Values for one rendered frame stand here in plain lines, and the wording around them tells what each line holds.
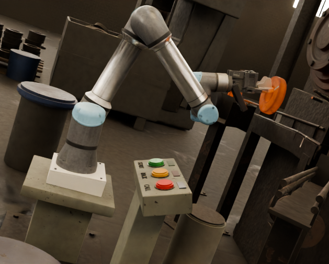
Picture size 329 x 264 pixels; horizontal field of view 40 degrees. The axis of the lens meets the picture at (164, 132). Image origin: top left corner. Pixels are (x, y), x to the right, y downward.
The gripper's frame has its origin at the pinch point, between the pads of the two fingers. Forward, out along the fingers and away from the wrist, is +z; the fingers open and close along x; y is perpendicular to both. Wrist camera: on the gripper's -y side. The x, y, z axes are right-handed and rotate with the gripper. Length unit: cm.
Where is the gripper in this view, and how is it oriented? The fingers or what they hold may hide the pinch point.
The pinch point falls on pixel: (273, 90)
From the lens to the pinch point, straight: 190.6
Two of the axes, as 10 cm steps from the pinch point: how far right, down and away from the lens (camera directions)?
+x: -1.5, -2.7, 9.5
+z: 9.9, 0.3, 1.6
